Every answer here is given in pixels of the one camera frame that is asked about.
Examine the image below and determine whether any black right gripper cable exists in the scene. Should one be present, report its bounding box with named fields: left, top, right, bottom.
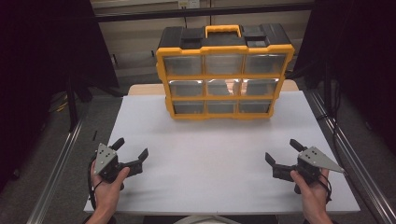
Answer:
left=317, top=173, right=333, bottom=204

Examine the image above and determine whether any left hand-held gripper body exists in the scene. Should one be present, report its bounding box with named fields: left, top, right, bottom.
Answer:
left=92, top=142, right=126, bottom=191

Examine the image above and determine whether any white wall label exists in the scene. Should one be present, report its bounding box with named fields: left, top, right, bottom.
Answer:
left=177, top=0, right=201, bottom=9

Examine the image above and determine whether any yellow and black drawer organizer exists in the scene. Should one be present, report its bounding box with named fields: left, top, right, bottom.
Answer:
left=155, top=23, right=296, bottom=121

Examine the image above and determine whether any white cloth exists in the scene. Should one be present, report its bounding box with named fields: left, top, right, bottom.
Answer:
left=173, top=214, right=233, bottom=224

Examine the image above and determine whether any yellow floor cable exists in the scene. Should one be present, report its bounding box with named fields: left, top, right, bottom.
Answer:
left=49, top=92, right=70, bottom=114

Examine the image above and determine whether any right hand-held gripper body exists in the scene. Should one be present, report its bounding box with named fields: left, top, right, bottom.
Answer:
left=294, top=146, right=346, bottom=194

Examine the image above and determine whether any black floor cable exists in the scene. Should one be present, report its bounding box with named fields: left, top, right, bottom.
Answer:
left=316, top=88, right=344, bottom=153

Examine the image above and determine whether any dark curtain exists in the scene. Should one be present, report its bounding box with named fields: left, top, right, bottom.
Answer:
left=0, top=0, right=120, bottom=191
left=293, top=0, right=396, bottom=154

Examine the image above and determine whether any set of clear plastic drawers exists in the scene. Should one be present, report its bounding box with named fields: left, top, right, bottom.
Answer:
left=163, top=54, right=287, bottom=115

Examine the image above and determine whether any metal floor rail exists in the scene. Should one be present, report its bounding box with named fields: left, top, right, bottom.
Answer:
left=305, top=90, right=396, bottom=224
left=26, top=119, right=84, bottom=224

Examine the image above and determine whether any person's left hand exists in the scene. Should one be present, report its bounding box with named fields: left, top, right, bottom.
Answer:
left=90, top=161, right=131, bottom=215

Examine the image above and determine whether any black horizontal bar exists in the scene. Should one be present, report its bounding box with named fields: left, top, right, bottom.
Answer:
left=92, top=2, right=314, bottom=23

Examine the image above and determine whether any black metal stand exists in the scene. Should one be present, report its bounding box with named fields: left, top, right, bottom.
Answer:
left=64, top=76, right=94, bottom=133

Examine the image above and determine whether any person's right hand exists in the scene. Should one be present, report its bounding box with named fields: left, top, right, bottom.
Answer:
left=290, top=168, right=332, bottom=217

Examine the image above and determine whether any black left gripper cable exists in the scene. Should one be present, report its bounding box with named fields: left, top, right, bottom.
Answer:
left=87, top=154, right=105, bottom=203

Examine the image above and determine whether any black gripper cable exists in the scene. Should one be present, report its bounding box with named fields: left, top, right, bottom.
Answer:
left=87, top=154, right=105, bottom=203
left=317, top=173, right=333, bottom=204

